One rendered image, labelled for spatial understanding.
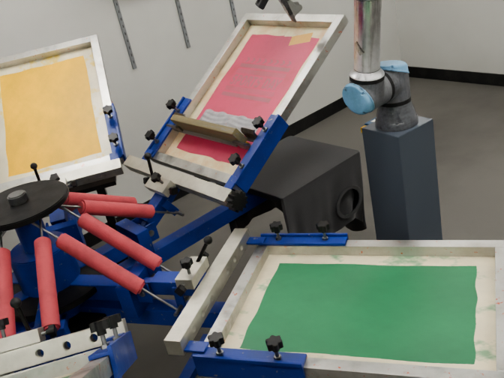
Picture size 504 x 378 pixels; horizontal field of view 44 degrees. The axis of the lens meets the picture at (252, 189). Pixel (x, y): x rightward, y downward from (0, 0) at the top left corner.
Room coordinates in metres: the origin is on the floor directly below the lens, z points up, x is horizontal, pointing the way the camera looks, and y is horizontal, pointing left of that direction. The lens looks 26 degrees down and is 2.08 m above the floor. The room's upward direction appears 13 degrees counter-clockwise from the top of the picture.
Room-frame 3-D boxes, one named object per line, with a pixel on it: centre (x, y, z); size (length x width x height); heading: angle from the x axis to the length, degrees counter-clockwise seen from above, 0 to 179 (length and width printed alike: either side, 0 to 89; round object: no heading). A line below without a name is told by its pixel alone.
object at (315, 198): (2.37, -0.27, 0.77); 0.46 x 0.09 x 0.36; 126
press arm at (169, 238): (2.23, 0.23, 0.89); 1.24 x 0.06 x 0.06; 126
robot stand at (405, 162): (2.10, -0.56, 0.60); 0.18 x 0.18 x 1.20; 30
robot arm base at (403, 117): (2.10, -0.56, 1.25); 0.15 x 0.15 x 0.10
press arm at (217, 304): (1.61, 0.17, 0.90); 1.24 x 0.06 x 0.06; 66
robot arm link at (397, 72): (2.09, -0.56, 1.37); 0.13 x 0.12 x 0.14; 125
